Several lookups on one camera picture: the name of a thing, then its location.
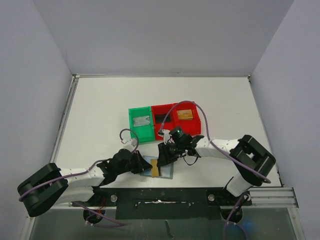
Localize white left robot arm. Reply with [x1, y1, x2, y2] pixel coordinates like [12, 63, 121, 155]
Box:
[17, 148, 152, 217]

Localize red plastic bin middle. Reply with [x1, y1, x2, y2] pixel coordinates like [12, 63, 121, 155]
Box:
[151, 104, 179, 141]

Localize green plastic bin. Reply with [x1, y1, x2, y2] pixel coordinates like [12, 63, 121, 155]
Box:
[128, 106, 155, 143]

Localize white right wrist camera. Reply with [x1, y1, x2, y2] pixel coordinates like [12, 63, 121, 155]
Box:
[158, 129, 172, 145]

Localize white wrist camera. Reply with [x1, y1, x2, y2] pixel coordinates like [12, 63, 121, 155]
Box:
[121, 138, 139, 153]
[158, 129, 172, 145]

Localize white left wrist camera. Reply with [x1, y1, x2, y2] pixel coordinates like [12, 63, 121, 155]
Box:
[121, 138, 139, 153]

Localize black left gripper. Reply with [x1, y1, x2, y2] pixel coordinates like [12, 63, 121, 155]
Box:
[116, 150, 152, 175]

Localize red plastic bin right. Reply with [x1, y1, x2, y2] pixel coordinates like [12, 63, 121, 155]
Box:
[172, 102, 202, 136]

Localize black card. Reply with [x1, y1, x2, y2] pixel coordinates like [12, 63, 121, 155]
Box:
[154, 113, 172, 124]

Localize silver VIP card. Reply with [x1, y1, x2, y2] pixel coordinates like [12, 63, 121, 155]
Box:
[132, 115, 151, 127]

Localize aluminium frame rail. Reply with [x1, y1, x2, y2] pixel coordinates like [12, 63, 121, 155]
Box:
[28, 73, 106, 240]

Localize red plastic bin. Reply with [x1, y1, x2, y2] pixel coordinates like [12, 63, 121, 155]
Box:
[151, 104, 179, 141]
[172, 102, 202, 136]

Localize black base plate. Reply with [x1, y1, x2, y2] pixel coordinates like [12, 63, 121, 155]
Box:
[83, 187, 252, 220]

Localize gold card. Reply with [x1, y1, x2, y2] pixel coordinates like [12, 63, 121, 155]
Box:
[150, 159, 161, 178]
[176, 109, 194, 121]

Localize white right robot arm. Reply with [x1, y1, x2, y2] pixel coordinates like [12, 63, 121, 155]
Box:
[157, 126, 276, 205]

